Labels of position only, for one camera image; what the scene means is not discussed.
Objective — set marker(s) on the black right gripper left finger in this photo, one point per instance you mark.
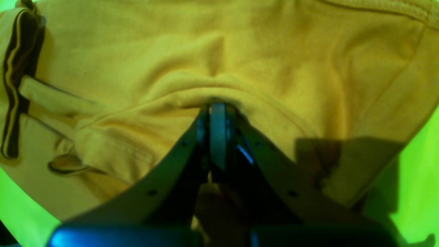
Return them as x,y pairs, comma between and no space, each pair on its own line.
167,194

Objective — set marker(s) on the orange T-shirt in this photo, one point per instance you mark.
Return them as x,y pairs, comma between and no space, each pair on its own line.
223,79

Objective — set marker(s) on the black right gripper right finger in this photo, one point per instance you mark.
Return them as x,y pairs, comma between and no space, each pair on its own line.
256,185

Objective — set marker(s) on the yellow table cloth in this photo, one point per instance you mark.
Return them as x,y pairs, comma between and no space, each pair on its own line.
418,192

